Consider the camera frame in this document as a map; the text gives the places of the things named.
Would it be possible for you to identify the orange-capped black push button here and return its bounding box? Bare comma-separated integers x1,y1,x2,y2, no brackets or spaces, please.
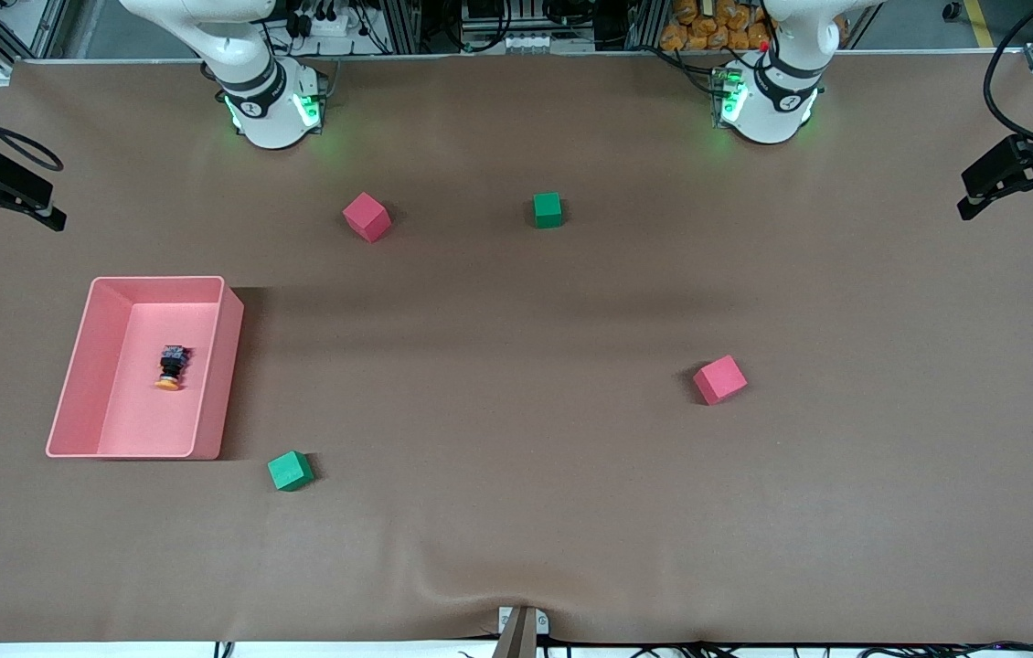
154,345,191,392

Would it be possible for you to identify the pink plastic bin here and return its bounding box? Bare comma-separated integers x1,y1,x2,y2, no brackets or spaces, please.
46,276,245,461

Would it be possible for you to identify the pile of orange objects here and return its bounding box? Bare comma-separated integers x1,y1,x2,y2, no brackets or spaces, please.
660,0,775,52

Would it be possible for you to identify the pink foam cube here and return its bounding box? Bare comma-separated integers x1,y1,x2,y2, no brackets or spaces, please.
693,355,749,407
342,192,392,244

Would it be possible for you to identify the white power strip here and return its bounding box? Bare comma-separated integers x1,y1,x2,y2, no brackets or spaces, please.
302,7,364,39

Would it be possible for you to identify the white connector strip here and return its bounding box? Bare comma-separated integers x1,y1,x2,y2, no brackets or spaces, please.
464,32,565,54

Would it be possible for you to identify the brown table mat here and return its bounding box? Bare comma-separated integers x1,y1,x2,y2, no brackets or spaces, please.
0,50,1033,645

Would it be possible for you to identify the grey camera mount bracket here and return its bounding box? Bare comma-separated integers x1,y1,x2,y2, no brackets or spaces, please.
494,606,550,658

